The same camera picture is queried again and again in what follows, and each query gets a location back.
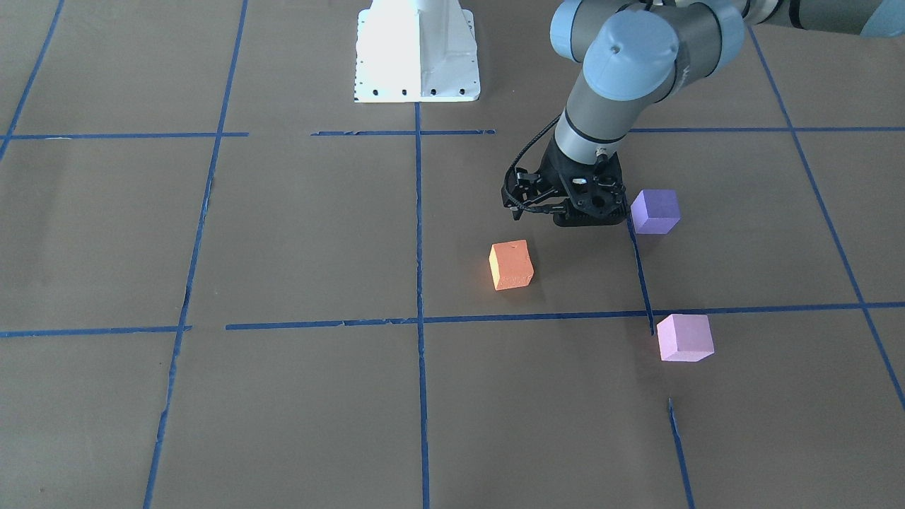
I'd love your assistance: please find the orange foam cube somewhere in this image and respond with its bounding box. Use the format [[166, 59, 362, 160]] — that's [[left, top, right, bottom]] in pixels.
[[489, 240, 535, 292]]

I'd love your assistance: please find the pink foam cube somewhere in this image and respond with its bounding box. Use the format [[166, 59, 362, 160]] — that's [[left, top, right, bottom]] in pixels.
[[656, 315, 716, 362]]

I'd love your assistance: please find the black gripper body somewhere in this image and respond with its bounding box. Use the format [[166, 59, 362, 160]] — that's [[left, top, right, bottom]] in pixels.
[[539, 141, 629, 228]]

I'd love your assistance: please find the purple foam cube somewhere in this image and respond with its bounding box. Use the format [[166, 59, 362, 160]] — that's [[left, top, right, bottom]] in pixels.
[[631, 188, 682, 235]]

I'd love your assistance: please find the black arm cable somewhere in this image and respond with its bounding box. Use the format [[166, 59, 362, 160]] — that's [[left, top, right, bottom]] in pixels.
[[501, 113, 564, 213]]

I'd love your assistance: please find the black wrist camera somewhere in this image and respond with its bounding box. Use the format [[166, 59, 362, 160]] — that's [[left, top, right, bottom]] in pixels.
[[501, 167, 566, 221]]

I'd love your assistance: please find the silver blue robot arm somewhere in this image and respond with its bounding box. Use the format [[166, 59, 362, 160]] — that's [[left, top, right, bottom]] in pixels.
[[508, 1, 903, 228]]

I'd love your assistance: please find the brown paper table cover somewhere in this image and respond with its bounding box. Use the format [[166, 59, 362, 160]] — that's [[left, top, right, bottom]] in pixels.
[[2, 1, 903, 508]]

